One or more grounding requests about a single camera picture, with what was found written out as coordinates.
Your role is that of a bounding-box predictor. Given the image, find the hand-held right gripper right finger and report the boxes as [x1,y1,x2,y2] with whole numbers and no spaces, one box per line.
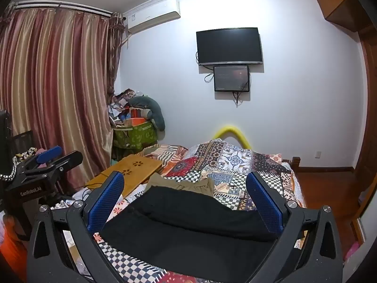
[246,171,345,283]

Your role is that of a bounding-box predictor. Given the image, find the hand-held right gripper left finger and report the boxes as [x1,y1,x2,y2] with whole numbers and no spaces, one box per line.
[26,171,126,283]

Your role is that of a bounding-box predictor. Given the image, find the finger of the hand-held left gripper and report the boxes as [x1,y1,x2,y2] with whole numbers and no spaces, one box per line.
[18,150,83,182]
[20,146,63,170]

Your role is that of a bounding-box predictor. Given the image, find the black pants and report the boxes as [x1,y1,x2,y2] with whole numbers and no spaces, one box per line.
[100,184,283,278]

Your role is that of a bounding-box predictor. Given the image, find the person's left forearm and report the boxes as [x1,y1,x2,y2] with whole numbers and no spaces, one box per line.
[0,209,30,283]

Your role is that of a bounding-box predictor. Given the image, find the khaki pants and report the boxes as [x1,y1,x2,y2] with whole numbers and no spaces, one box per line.
[146,172,215,199]

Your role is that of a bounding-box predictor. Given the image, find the red flower bedsheet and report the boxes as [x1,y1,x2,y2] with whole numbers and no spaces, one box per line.
[106,184,148,223]

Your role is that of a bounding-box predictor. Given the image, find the black mesh panel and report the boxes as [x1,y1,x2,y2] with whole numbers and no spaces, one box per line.
[12,130,33,154]

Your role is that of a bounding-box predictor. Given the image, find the white crumpled cloth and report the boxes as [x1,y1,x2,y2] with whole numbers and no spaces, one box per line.
[54,195,78,210]

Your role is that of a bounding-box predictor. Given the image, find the wooden lap desk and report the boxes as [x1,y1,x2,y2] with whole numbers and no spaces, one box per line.
[85,153,164,196]

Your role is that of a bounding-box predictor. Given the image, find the patchwork blanket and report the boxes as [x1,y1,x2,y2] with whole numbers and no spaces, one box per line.
[53,138,307,283]

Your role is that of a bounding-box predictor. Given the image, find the green storage box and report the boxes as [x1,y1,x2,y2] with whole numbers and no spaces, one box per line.
[113,121,158,151]

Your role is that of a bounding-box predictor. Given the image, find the striped pink curtain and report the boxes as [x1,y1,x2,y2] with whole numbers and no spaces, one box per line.
[0,4,124,195]

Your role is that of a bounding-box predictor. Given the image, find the grey plush pillow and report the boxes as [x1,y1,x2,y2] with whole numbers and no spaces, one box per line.
[128,96,166,132]

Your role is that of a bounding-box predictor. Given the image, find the wooden door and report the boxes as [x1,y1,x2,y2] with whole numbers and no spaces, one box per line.
[353,26,376,225]

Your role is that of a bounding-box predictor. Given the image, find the white air conditioner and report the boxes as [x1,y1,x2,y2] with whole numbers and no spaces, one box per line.
[122,0,181,34]

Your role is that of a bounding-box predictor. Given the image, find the metal bead chain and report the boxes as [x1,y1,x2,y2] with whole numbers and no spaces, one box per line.
[0,156,17,183]

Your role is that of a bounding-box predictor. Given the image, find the wooden bed frame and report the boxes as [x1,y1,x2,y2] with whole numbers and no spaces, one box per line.
[287,156,308,210]

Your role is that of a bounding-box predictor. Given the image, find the yellow foam bed rail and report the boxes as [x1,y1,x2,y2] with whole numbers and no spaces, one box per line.
[213,125,251,148]

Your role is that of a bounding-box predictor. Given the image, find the black wall cable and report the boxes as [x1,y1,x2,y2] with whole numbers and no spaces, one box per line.
[195,51,215,83]
[233,90,246,107]

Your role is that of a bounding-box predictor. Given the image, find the small wall monitor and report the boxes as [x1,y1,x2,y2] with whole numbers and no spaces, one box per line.
[213,64,251,92]

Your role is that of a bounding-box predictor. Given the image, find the white curtain rail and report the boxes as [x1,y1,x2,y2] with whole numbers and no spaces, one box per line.
[13,0,114,17]

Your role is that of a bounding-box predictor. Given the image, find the black wall television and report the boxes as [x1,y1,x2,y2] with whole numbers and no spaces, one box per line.
[196,27,263,66]

